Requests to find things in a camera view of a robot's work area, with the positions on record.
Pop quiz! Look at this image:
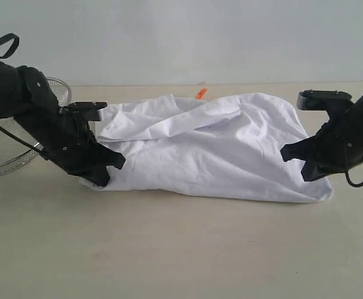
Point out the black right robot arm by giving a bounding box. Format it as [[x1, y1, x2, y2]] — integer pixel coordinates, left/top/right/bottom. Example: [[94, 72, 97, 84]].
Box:
[[280, 90, 363, 187]]

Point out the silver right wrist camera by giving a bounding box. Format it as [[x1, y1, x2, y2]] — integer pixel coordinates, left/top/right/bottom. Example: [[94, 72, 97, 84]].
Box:
[[296, 90, 354, 120]]

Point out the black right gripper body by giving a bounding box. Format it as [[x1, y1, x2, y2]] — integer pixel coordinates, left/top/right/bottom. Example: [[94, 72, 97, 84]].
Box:
[[305, 122, 363, 171]]

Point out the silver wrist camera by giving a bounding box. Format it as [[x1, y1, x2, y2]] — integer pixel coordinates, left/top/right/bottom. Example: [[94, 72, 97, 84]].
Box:
[[296, 90, 354, 120], [62, 102, 108, 122]]

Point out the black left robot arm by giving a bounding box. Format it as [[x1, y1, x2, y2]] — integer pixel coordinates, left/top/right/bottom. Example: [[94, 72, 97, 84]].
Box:
[[0, 61, 126, 187]]

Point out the metal wire mesh basket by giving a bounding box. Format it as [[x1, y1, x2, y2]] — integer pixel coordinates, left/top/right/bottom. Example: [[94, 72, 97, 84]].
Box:
[[0, 77, 73, 178]]

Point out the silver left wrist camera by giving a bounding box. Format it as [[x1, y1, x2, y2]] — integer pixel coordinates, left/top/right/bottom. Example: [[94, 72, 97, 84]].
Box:
[[62, 102, 108, 122]]

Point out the white shirt with red print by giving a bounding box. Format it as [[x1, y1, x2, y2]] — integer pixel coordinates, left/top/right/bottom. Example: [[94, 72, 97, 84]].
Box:
[[95, 93, 334, 203]]

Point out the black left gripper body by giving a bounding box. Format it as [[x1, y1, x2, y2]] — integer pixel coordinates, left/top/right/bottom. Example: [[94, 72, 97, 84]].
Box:
[[42, 128, 106, 178]]

